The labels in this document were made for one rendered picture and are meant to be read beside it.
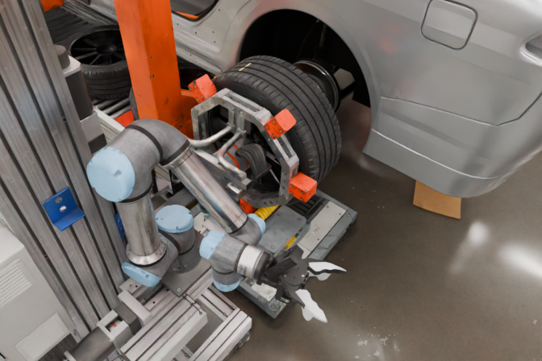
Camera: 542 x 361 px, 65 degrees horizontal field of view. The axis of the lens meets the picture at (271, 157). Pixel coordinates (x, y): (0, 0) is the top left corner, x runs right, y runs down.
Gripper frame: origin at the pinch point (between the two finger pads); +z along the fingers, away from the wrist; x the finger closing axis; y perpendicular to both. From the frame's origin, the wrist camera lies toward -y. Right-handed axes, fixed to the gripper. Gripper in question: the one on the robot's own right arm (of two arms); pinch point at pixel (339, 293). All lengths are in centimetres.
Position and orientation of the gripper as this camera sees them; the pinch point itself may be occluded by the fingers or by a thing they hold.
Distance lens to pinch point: 104.3
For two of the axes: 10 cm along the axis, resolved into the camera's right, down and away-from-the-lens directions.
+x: -4.1, 5.3, -7.5
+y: -1.1, 7.9, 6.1
